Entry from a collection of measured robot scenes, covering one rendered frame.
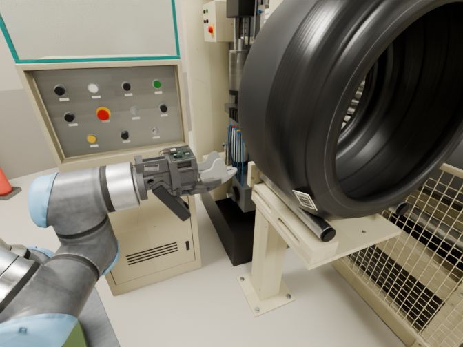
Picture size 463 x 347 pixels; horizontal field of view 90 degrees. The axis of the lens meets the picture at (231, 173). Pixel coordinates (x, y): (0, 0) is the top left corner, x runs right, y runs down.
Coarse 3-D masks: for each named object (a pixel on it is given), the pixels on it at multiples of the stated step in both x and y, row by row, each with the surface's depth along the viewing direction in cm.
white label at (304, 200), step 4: (296, 192) 50; (300, 192) 50; (296, 196) 52; (300, 196) 51; (304, 196) 50; (308, 196) 49; (300, 200) 53; (304, 200) 52; (308, 200) 50; (304, 204) 53; (308, 204) 52; (312, 204) 51; (312, 208) 52
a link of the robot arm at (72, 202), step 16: (48, 176) 40; (64, 176) 40; (80, 176) 40; (96, 176) 41; (32, 192) 37; (48, 192) 38; (64, 192) 38; (80, 192) 39; (96, 192) 40; (32, 208) 37; (48, 208) 38; (64, 208) 39; (80, 208) 40; (96, 208) 41; (112, 208) 42; (48, 224) 40; (64, 224) 40; (80, 224) 41; (96, 224) 43
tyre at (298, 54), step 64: (320, 0) 40; (384, 0) 35; (448, 0) 38; (256, 64) 51; (320, 64) 38; (384, 64) 76; (448, 64) 63; (256, 128) 53; (320, 128) 41; (384, 128) 82; (448, 128) 66; (320, 192) 50; (384, 192) 63
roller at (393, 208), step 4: (396, 204) 70; (400, 204) 69; (404, 204) 69; (408, 204) 69; (388, 208) 72; (392, 208) 70; (396, 208) 69; (400, 208) 69; (404, 208) 69; (408, 208) 70; (396, 212) 70; (400, 212) 69; (404, 212) 70
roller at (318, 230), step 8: (264, 176) 84; (272, 184) 80; (280, 192) 76; (288, 200) 72; (296, 208) 69; (304, 216) 66; (312, 216) 64; (312, 224) 63; (320, 224) 61; (328, 224) 61; (320, 232) 60; (328, 232) 59; (328, 240) 61
